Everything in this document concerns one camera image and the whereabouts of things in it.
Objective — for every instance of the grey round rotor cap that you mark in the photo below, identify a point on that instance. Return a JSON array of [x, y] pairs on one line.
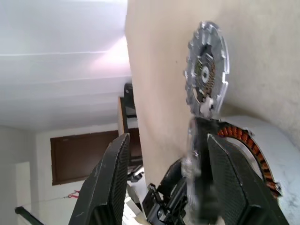
[[199, 47]]

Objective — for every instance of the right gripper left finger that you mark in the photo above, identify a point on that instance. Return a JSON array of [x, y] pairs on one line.
[[103, 187]]

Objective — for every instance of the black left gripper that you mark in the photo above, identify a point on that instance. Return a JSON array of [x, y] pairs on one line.
[[164, 206]]

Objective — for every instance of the small red tool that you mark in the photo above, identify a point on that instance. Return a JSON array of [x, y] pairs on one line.
[[73, 194]]

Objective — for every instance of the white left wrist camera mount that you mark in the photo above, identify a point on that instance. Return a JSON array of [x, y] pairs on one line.
[[131, 211]]

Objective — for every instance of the wooden shelf frame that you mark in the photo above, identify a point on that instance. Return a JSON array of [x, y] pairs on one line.
[[122, 117]]

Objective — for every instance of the motor stator with copper windings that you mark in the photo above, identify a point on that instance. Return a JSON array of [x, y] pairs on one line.
[[257, 150]]

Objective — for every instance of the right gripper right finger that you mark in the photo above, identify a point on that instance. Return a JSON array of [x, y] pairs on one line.
[[234, 187]]

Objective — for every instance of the brown wooden door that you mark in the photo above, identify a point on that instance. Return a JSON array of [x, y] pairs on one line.
[[84, 157]]

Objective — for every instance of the dark metal rail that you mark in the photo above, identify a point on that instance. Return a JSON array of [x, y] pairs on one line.
[[25, 212]]

